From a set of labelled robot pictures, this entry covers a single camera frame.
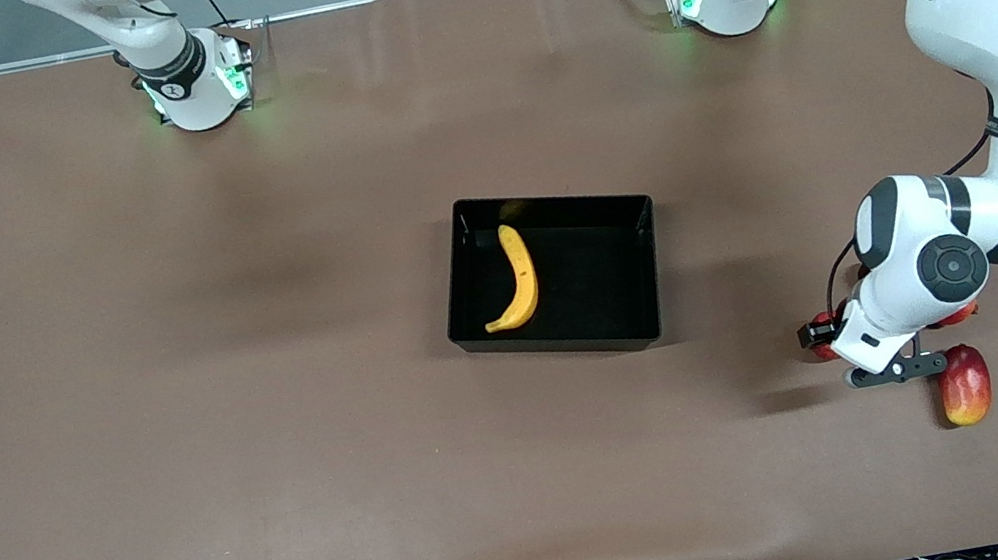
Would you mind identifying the red peach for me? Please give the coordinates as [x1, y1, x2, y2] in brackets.
[931, 297, 982, 330]

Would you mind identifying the black plastic box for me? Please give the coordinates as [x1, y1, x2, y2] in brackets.
[426, 168, 678, 381]

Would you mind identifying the small red apple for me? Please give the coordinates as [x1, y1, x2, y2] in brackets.
[803, 309, 850, 366]

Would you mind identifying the yellow banana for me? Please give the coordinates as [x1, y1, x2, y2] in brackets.
[468, 219, 546, 335]

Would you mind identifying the brown table mat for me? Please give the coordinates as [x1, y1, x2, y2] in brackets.
[0, 0, 998, 560]

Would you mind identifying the red yellow mango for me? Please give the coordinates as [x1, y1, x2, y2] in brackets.
[932, 340, 998, 430]

